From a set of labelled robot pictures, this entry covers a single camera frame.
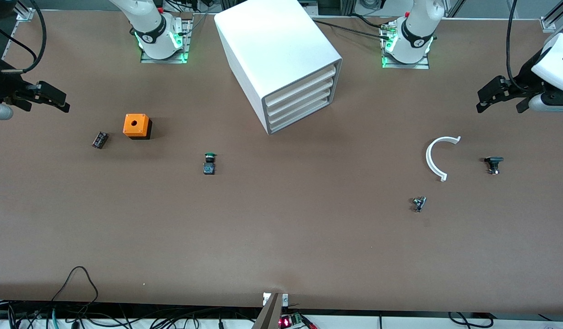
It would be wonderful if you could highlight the orange box with black base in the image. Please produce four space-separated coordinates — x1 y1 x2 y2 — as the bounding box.
123 113 153 140

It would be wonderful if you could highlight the black cable bundle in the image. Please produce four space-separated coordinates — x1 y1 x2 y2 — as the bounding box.
0 299 263 329

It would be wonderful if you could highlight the white curved plastic arc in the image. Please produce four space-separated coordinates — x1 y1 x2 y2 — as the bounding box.
426 136 462 182

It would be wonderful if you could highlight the black cable on table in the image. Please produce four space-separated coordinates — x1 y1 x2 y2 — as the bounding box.
311 18 391 39

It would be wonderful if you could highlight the white plastic drawer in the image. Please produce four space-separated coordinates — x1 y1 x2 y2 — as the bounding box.
268 95 333 134
263 64 339 108
267 86 336 125
265 75 337 116

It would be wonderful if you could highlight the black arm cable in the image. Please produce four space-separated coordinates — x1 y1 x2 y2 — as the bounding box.
506 0 526 90
0 0 47 74

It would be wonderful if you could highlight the circuit board with red light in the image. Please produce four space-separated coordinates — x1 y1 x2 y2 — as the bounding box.
279 313 316 329

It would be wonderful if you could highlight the aluminium frame profile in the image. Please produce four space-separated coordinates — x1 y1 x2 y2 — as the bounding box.
539 0 563 32
14 0 35 22

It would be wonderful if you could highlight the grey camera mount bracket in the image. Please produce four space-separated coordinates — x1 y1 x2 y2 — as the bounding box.
252 292 289 329

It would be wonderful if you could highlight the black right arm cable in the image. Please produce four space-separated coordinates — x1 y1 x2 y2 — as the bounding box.
0 0 47 74

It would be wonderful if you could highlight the white drawer cabinet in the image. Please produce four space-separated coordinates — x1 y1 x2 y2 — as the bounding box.
214 0 343 136

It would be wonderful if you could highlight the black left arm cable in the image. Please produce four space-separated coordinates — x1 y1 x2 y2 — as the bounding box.
506 0 526 90

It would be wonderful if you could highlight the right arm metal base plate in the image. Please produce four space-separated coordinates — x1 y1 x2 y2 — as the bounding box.
140 18 193 64

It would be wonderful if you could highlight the thin black looped cable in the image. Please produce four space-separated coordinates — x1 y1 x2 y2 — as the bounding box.
51 266 99 316

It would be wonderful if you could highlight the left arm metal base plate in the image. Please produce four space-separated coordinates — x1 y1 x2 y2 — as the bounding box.
381 23 430 70

